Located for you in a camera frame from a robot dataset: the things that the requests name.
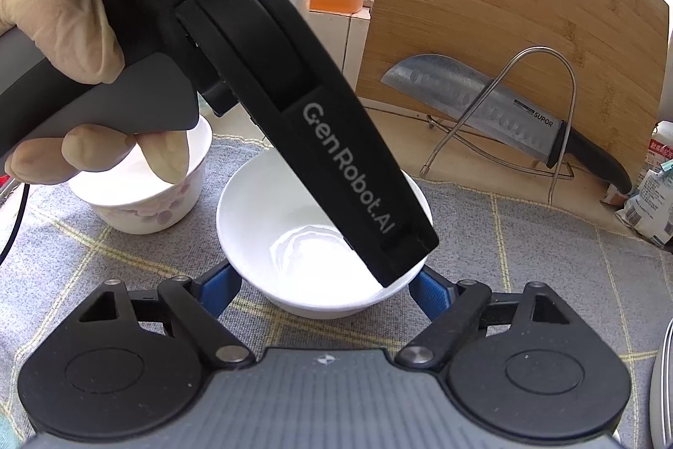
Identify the white bowl pink flower print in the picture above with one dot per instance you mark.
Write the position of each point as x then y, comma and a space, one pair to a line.
263, 228
131, 212

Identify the red-print plastic bag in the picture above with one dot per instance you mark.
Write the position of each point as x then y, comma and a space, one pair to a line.
661, 149

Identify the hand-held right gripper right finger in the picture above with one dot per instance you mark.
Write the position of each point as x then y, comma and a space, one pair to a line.
434, 294

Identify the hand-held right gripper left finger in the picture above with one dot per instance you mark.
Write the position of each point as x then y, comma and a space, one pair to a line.
221, 288

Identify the blue-grey checked towel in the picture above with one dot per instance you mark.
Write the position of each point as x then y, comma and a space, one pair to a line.
526, 244

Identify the white plastic bag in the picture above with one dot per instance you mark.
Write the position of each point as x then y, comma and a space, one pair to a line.
649, 212

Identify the person's left hand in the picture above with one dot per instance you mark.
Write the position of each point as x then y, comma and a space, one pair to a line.
63, 17

